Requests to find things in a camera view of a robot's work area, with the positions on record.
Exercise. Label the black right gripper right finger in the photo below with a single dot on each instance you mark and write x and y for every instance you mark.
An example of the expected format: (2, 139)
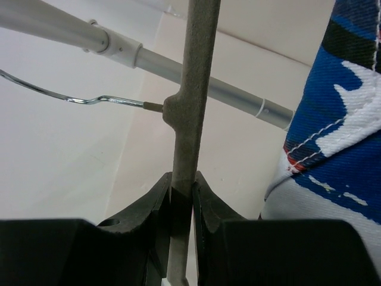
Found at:
(233, 250)

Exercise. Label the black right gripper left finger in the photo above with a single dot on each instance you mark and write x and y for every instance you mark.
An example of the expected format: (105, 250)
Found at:
(129, 248)

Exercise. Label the blue patterned trousers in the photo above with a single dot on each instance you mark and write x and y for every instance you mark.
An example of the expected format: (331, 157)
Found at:
(330, 162)

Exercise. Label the grey clothes hanger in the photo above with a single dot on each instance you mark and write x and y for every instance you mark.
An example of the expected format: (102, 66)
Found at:
(183, 111)

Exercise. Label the white metal clothes rack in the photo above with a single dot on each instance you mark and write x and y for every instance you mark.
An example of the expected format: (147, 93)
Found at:
(149, 56)

